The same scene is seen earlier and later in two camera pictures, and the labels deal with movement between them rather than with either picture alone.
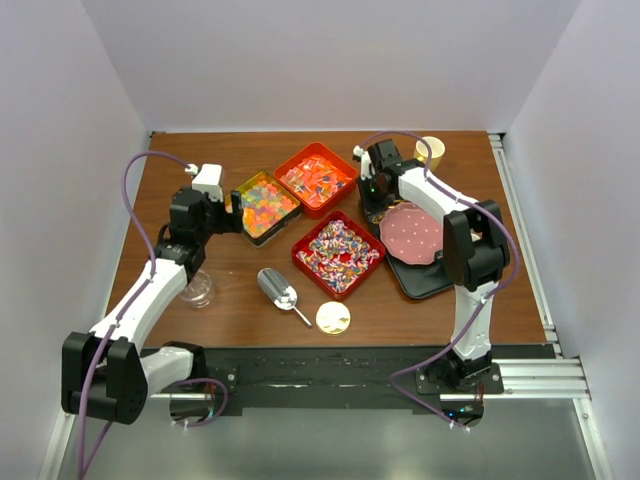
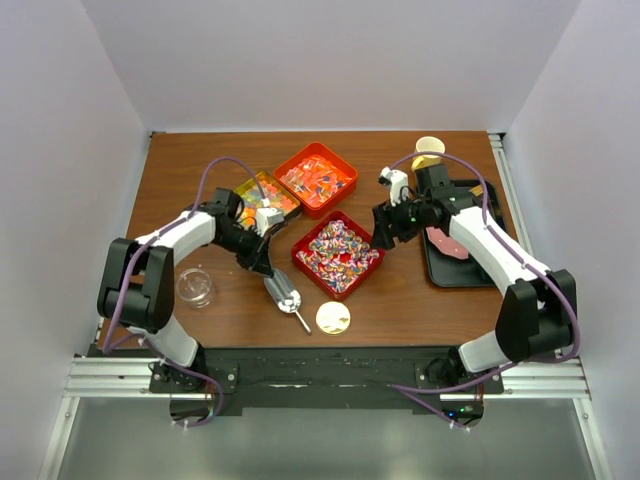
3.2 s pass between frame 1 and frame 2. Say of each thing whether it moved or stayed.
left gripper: moved
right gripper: moved
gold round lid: stayed
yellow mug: stayed
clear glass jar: stayed
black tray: moved
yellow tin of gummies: stayed
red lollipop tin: stayed
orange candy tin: stayed
